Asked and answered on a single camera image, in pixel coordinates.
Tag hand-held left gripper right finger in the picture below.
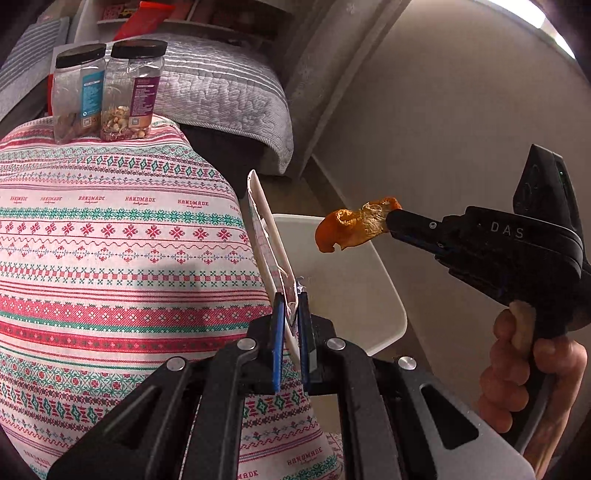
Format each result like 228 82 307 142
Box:
298 292 536 480

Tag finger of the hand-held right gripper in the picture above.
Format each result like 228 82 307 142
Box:
385 209 446 234
387 226 446 254

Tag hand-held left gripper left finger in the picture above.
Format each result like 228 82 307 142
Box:
46 292 286 480

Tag white plastic waste bin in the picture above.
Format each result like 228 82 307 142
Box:
271 213 408 357

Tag orange peel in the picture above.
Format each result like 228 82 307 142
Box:
315 197 402 253

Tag person's right forearm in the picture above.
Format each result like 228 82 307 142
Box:
524 378 583 480

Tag person's right hand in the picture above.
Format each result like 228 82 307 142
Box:
478 299 588 435

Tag patterned red green tablecloth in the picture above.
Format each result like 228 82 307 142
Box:
0 115 347 480

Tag grey quilted bed cover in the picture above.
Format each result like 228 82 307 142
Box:
152 33 296 175

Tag purple label plastic jar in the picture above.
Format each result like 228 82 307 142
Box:
100 40 168 141

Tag blue label plastic jar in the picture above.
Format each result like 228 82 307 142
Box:
52 44 106 143

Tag red packet on shelf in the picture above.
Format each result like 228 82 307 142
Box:
113 0 178 41

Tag grey striped sofa cover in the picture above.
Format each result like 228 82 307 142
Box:
0 17 71 112

